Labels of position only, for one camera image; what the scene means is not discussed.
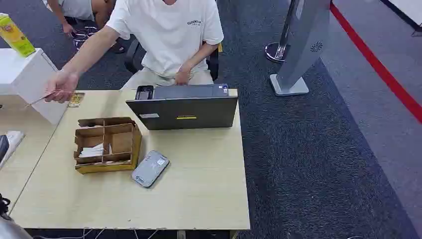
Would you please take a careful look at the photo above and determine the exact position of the wooden card box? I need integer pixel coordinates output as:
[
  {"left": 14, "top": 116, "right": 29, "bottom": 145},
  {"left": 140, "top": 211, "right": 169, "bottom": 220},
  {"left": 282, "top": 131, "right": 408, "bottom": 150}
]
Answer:
[{"left": 73, "top": 117, "right": 143, "bottom": 175}]

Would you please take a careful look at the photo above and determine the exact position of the person's hand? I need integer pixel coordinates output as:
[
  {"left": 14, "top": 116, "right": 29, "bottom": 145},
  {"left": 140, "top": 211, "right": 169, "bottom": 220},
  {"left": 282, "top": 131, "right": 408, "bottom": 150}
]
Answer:
[
  {"left": 44, "top": 70, "right": 80, "bottom": 105},
  {"left": 174, "top": 64, "right": 193, "bottom": 87}
]

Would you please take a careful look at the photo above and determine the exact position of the dark strapped sandal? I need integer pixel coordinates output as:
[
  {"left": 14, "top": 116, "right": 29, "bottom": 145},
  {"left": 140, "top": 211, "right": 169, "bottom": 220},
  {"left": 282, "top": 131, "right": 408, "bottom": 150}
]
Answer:
[{"left": 70, "top": 26, "right": 100, "bottom": 50}]

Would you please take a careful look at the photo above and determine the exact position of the green yellow drink carton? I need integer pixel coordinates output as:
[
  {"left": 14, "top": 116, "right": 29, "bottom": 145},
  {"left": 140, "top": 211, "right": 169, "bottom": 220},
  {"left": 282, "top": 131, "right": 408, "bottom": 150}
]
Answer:
[{"left": 0, "top": 13, "right": 36, "bottom": 58}]

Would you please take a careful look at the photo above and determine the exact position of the grey card reader device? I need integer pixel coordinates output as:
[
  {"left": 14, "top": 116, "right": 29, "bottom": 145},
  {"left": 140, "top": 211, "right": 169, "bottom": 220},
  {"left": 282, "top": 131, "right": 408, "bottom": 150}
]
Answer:
[{"left": 131, "top": 150, "right": 170, "bottom": 189}]

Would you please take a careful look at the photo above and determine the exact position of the dark grey laptop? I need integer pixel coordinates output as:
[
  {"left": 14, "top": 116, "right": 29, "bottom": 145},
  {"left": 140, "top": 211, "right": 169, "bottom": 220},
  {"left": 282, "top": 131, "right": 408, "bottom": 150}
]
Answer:
[{"left": 125, "top": 84, "right": 239, "bottom": 131}]

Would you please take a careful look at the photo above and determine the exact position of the chrome stanchion post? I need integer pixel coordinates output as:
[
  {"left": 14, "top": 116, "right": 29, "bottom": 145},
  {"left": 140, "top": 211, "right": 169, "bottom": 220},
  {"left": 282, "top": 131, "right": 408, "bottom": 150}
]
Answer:
[{"left": 264, "top": 0, "right": 298, "bottom": 64}]

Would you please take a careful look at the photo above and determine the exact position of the black flat device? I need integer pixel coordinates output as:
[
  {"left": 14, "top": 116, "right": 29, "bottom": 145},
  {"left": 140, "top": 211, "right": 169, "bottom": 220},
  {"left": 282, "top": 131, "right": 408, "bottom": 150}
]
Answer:
[{"left": 0, "top": 134, "right": 10, "bottom": 163}]

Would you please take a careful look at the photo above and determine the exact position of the white flat pad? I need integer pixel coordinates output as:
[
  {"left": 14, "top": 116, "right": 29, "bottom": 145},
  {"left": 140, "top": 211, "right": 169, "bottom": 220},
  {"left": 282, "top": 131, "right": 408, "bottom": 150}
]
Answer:
[{"left": 0, "top": 130, "right": 26, "bottom": 169}]

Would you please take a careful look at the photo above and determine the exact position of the person's left hand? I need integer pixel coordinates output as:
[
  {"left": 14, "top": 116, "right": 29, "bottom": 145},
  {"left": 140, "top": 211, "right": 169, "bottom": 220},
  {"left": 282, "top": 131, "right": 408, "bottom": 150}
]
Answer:
[{"left": 174, "top": 64, "right": 193, "bottom": 87}]

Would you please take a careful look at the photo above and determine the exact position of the crouching person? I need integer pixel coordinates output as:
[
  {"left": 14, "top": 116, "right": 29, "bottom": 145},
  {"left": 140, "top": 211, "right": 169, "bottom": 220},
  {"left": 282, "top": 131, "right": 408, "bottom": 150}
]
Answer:
[{"left": 43, "top": 0, "right": 116, "bottom": 36}]

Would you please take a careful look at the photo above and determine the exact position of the white cards stack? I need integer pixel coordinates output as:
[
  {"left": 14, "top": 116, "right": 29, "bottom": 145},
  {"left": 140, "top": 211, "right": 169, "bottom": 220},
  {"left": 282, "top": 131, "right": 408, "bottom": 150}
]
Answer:
[{"left": 79, "top": 143, "right": 105, "bottom": 158}]

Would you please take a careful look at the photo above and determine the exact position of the black phone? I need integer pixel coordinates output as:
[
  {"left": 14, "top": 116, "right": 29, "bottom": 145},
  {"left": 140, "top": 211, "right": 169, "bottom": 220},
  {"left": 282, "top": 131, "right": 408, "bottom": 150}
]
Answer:
[{"left": 135, "top": 85, "right": 155, "bottom": 101}]

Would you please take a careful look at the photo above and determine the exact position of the white box cabinet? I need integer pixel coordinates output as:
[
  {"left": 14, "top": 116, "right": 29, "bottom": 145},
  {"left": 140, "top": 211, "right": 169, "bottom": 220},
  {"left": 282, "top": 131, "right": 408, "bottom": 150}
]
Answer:
[{"left": 0, "top": 48, "right": 69, "bottom": 125}]

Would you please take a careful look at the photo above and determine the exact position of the white wall panel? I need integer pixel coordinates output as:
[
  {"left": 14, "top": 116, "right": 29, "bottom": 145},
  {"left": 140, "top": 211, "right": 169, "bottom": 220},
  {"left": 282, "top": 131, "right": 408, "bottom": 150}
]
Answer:
[{"left": 379, "top": 0, "right": 422, "bottom": 37}]

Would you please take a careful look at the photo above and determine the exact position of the seated person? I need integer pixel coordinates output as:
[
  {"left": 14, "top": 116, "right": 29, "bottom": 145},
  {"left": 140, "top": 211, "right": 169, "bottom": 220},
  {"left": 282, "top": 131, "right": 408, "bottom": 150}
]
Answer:
[{"left": 44, "top": 0, "right": 225, "bottom": 105}]

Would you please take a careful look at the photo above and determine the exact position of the person's right hand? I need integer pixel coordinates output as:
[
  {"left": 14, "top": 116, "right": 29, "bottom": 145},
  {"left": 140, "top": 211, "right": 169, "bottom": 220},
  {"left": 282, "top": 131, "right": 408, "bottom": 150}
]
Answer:
[{"left": 44, "top": 70, "right": 80, "bottom": 105}]

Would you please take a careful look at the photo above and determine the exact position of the black office chair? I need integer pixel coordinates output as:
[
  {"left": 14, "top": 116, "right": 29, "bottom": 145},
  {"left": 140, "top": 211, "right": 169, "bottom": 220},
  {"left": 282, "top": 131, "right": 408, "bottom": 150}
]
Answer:
[{"left": 124, "top": 39, "right": 220, "bottom": 82}]

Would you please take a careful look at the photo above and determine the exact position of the yellow printed card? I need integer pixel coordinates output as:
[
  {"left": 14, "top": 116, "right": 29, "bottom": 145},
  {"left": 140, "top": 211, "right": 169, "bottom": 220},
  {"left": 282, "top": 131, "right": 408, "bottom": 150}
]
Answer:
[{"left": 67, "top": 93, "right": 86, "bottom": 108}]

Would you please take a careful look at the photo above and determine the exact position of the grey kiosk stand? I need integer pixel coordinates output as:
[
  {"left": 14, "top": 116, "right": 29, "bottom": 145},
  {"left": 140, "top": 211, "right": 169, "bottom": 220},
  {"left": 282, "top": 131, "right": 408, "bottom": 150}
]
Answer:
[{"left": 269, "top": 0, "right": 331, "bottom": 97}]

